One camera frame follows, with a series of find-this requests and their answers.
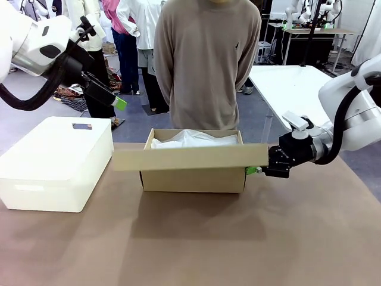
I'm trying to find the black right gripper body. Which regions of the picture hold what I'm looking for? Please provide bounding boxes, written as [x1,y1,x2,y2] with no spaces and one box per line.
[261,132,316,179]

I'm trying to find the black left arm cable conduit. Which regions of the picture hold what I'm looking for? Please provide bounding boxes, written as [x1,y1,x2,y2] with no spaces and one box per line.
[0,35,90,111]

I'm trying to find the white curtain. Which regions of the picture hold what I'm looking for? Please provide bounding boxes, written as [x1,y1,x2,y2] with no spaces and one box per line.
[354,0,381,59]

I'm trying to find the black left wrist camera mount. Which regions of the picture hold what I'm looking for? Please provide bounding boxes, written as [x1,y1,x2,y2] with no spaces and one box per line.
[77,15,96,39]

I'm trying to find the person white shirt grey skirt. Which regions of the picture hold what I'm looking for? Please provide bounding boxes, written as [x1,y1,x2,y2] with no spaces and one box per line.
[115,0,169,113]

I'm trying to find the patterned clothes pile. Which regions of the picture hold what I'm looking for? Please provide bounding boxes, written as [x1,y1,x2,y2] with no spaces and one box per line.
[53,67,123,113]

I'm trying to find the brown table black frame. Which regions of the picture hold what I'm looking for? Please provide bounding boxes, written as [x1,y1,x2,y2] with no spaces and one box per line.
[267,22,366,67]

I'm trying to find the white table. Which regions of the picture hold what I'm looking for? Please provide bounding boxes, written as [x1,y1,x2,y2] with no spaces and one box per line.
[248,64,342,141]

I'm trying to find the person's left forearm beige sleeve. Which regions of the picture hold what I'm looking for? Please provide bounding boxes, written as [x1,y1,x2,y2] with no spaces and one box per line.
[236,50,263,92]

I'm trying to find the clear table leg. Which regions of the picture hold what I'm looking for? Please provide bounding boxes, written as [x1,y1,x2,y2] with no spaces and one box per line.
[263,114,273,144]

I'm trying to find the person's right forearm beige sleeve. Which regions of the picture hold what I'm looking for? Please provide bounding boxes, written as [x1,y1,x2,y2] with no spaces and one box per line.
[153,59,175,116]

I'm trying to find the black stand base plate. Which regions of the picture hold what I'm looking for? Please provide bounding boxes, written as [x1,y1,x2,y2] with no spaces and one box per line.
[142,104,170,116]

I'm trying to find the person white jacket black trousers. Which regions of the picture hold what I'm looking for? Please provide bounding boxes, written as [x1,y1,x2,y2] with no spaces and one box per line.
[64,0,117,120]

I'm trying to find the white drawer unit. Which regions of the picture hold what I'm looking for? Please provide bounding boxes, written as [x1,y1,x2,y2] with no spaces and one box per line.
[255,41,272,64]

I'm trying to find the person pink shirt blue jeans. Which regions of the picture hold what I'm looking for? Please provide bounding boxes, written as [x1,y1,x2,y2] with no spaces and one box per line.
[102,0,140,95]

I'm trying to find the white tissue paper sheet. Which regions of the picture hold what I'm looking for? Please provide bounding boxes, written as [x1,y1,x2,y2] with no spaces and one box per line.
[150,129,239,150]

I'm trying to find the white plastic storage box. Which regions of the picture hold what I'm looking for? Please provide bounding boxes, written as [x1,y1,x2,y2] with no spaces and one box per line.
[0,116,115,214]

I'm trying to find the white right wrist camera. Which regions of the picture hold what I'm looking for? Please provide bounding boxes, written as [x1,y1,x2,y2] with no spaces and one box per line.
[281,110,315,139]

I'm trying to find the black vertical pole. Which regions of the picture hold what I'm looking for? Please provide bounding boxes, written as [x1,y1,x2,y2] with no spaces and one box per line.
[299,0,322,67]

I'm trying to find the cardboard shoe box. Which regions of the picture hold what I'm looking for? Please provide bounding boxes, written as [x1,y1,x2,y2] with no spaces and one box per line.
[139,128,248,194]

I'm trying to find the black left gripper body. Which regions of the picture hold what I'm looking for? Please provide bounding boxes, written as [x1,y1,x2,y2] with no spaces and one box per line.
[67,55,117,108]

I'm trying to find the person in beige sweater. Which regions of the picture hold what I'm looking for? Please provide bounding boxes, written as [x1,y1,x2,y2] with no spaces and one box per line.
[153,0,263,131]

